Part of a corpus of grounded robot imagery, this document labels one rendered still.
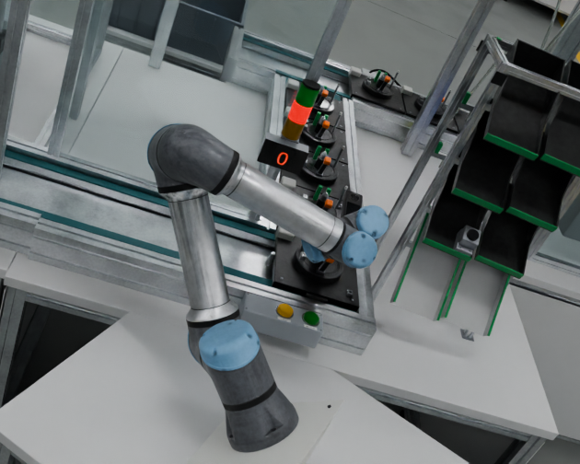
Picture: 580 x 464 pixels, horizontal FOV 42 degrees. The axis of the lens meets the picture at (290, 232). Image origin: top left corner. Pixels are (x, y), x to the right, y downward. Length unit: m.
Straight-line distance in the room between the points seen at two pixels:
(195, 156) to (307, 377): 0.72
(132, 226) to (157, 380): 0.48
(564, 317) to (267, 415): 1.66
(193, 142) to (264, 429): 0.58
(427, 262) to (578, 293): 0.94
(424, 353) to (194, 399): 0.73
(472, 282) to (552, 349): 0.99
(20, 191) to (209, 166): 0.76
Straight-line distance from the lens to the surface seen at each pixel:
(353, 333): 2.01
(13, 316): 2.02
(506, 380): 2.30
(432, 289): 2.10
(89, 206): 2.09
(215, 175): 1.45
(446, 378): 2.17
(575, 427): 3.45
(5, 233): 1.96
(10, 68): 1.67
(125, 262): 1.92
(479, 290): 2.16
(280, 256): 2.06
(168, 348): 1.85
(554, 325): 3.01
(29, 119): 2.49
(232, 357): 1.50
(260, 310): 1.88
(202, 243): 1.59
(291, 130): 1.97
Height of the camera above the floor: 2.16
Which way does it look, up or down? 33 degrees down
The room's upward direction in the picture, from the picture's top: 25 degrees clockwise
